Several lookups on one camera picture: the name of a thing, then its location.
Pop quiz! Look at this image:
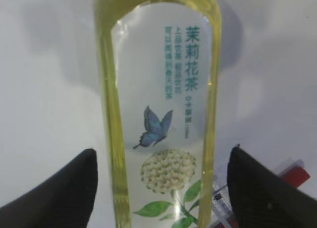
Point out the jasmine tea bottle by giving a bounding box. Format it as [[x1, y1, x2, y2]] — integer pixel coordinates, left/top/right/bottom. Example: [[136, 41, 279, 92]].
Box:
[[95, 0, 222, 228]]

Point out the clear plastic ruler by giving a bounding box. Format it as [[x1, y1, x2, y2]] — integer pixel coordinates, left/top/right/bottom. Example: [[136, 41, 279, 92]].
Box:
[[212, 164, 232, 221]]

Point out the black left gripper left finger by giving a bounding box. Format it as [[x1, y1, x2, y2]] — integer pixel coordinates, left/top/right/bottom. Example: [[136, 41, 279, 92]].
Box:
[[0, 149, 98, 228]]

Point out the red glitter pen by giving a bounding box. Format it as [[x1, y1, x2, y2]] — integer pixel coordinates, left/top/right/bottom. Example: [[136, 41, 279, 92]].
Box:
[[210, 158, 311, 228]]

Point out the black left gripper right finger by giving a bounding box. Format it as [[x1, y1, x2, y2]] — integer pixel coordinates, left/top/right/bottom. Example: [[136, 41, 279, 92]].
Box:
[[227, 144, 317, 228]]

